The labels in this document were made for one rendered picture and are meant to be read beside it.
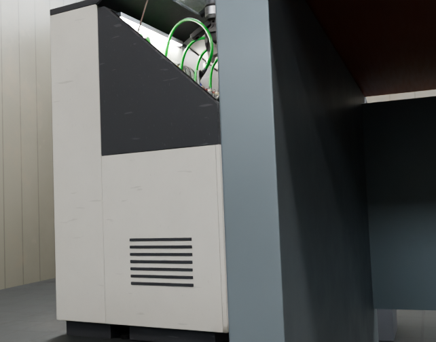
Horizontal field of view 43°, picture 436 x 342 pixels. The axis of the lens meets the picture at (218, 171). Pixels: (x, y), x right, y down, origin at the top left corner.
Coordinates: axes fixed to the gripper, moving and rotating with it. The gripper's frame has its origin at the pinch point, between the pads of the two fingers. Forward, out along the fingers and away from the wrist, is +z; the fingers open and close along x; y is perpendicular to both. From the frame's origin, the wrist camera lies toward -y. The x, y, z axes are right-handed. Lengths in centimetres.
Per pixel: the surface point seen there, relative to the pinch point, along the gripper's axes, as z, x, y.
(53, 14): -25, -33, -64
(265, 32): 55, -185, 101
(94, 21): -17, -33, -40
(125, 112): 25.5, -33.0, -24.9
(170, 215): 70, -33, -4
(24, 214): 67, 99, -225
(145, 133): 36, -33, -15
